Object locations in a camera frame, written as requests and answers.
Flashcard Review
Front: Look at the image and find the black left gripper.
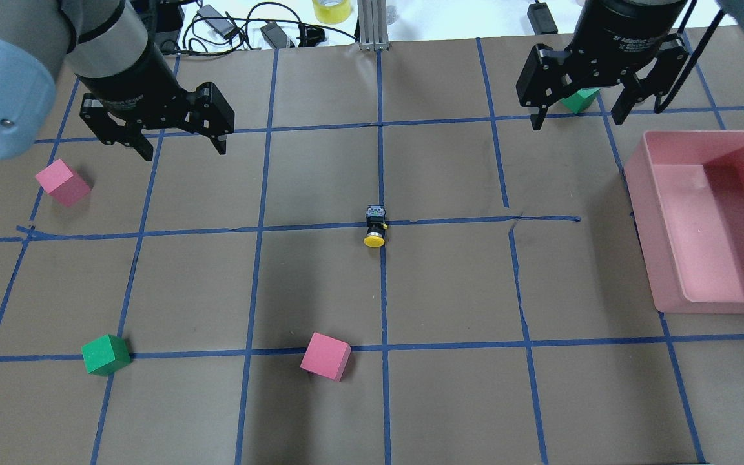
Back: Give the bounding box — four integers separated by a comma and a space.
80, 82, 235, 162

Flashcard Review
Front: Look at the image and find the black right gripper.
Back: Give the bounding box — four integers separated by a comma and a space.
516, 34, 690, 130

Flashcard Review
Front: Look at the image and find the yellow push button switch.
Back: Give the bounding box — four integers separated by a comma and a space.
363, 204, 389, 248

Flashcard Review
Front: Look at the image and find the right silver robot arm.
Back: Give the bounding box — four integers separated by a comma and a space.
515, 1, 744, 130

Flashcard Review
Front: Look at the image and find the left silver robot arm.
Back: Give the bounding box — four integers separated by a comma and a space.
0, 1, 235, 161

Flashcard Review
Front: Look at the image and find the green cube by bin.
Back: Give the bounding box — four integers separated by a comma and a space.
560, 88, 601, 114

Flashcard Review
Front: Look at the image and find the black small power brick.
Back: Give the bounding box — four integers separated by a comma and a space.
526, 1, 559, 35

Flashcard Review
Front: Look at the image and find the pink cube near centre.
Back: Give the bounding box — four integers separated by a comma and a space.
34, 160, 92, 208

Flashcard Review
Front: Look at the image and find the pink cube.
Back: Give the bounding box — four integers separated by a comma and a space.
299, 332, 352, 382
34, 160, 92, 208

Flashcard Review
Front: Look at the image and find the pink plastic bin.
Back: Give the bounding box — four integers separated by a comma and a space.
624, 130, 744, 315

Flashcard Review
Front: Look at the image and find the yellow tape roll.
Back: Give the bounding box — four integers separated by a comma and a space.
312, 0, 352, 25

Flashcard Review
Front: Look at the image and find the green cube near base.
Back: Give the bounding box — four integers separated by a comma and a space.
81, 335, 132, 377

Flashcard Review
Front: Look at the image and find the pink cube far side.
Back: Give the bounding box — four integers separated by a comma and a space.
299, 332, 352, 382

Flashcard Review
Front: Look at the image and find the black cable bundle on desk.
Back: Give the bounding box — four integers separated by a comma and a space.
152, 0, 357, 57

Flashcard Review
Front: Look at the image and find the aluminium frame post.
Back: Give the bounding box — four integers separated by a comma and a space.
357, 0, 390, 51

